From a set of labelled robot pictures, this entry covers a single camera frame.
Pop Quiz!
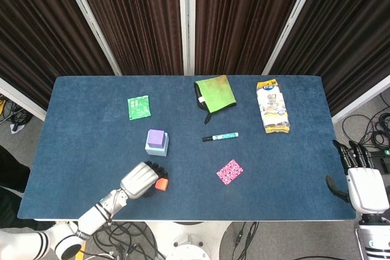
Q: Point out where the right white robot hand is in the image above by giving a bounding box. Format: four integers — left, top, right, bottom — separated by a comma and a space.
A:
325, 139, 390, 214

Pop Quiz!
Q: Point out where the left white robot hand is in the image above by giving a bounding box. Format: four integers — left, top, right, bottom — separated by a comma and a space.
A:
119, 160, 169, 200

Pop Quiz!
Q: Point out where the small orange cube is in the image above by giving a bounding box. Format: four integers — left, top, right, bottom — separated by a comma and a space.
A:
154, 177, 169, 192

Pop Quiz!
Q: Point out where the medium purple cube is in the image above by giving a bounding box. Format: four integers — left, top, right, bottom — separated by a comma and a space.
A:
146, 129, 167, 148

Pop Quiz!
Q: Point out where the large light blue cube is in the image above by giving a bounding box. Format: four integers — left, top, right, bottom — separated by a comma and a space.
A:
144, 132, 169, 157

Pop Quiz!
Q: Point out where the black box with green light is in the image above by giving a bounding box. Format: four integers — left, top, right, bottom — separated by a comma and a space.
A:
368, 149, 390, 175

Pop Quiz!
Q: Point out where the green sachet packet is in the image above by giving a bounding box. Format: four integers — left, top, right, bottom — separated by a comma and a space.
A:
127, 95, 152, 121

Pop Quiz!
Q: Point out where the blue felt table mat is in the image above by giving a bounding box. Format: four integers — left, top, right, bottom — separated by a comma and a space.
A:
17, 74, 356, 222

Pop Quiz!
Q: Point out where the teal marker pen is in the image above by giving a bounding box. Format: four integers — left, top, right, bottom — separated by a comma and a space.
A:
201, 132, 239, 142

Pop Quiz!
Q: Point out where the green cloth with black edge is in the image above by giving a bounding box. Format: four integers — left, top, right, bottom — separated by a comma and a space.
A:
194, 74, 238, 125

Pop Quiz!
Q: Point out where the yellow white snack bag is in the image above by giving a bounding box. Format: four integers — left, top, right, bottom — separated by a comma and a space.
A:
256, 79, 291, 134

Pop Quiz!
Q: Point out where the person in black clothing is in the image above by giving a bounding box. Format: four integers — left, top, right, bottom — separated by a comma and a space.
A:
0, 146, 55, 230

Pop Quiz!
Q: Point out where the dark brown curtain panel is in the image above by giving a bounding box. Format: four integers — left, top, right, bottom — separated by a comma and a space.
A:
0, 0, 115, 110
269, 0, 390, 116
194, 0, 311, 76
71, 0, 185, 76

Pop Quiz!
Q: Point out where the black floor cable bundle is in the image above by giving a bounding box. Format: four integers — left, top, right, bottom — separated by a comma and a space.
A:
341, 92, 390, 151
0, 94, 33, 127
91, 222, 165, 260

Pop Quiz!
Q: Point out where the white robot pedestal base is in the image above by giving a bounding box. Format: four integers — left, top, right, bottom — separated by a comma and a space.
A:
146, 220, 232, 260

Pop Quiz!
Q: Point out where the white partition frame post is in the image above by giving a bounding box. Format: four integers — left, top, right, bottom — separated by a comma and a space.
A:
261, 0, 324, 76
331, 74, 390, 124
177, 0, 196, 76
59, 0, 122, 76
0, 77, 46, 121

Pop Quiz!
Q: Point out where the black cable with inline switch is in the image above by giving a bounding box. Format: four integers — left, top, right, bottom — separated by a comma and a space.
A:
231, 220, 260, 260

